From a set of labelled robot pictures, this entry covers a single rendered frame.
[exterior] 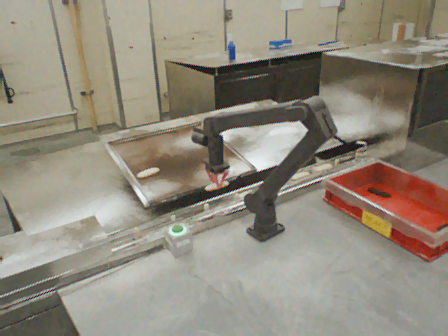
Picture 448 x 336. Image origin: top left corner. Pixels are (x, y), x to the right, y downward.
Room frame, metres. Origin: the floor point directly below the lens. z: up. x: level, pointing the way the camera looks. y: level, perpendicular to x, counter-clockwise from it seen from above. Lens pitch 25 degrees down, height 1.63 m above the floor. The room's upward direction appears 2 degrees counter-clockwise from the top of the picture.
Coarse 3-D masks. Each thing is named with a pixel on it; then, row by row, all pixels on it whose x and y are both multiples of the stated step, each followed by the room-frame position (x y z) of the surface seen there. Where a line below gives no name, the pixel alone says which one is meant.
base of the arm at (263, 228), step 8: (256, 216) 1.15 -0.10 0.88; (272, 216) 1.13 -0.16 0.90; (256, 224) 1.13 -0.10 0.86; (264, 224) 1.12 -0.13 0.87; (272, 224) 1.12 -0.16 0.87; (280, 224) 1.17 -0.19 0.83; (248, 232) 1.14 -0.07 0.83; (256, 232) 1.12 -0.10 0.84; (264, 232) 1.11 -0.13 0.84; (272, 232) 1.12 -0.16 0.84; (280, 232) 1.14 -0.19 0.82; (264, 240) 1.09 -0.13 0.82
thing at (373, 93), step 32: (352, 64) 1.81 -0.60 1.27; (384, 64) 1.66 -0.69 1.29; (416, 64) 1.59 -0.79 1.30; (320, 96) 1.96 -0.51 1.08; (352, 96) 1.79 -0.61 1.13; (384, 96) 1.64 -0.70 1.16; (416, 96) 2.36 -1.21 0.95; (352, 128) 1.77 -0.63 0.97; (384, 128) 1.62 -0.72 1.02; (416, 128) 1.55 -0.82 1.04; (384, 160) 1.60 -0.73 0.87; (416, 160) 1.58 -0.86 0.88
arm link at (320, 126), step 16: (320, 112) 1.03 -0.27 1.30; (320, 128) 1.00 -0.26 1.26; (336, 128) 1.04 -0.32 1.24; (304, 144) 1.04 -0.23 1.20; (320, 144) 1.01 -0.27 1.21; (288, 160) 1.08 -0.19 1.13; (304, 160) 1.04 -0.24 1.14; (272, 176) 1.11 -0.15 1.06; (288, 176) 1.08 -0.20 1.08; (256, 192) 1.12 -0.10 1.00; (272, 192) 1.11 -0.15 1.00; (256, 208) 1.12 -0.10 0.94
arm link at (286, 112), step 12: (252, 108) 1.19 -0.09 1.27; (264, 108) 1.14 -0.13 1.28; (276, 108) 1.11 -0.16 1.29; (288, 108) 1.05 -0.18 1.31; (300, 108) 1.02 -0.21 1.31; (204, 120) 1.29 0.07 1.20; (216, 120) 1.25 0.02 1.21; (228, 120) 1.23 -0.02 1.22; (240, 120) 1.20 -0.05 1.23; (252, 120) 1.16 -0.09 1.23; (264, 120) 1.13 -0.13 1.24; (276, 120) 1.11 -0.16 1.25; (288, 120) 1.04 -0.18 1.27; (300, 120) 1.02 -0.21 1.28
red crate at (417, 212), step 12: (360, 192) 1.40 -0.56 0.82; (396, 192) 1.39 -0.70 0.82; (336, 204) 1.29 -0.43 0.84; (384, 204) 1.30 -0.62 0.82; (396, 204) 1.30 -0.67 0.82; (408, 204) 1.29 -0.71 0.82; (420, 204) 1.29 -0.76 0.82; (360, 216) 1.19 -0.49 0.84; (408, 216) 1.21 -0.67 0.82; (420, 216) 1.21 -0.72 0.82; (432, 216) 1.20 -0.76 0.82; (444, 216) 1.20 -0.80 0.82; (432, 228) 1.13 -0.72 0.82; (396, 240) 1.05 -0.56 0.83; (408, 240) 1.02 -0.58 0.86; (420, 240) 0.99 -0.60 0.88; (420, 252) 0.98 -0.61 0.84; (432, 252) 0.96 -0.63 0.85; (444, 252) 0.99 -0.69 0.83
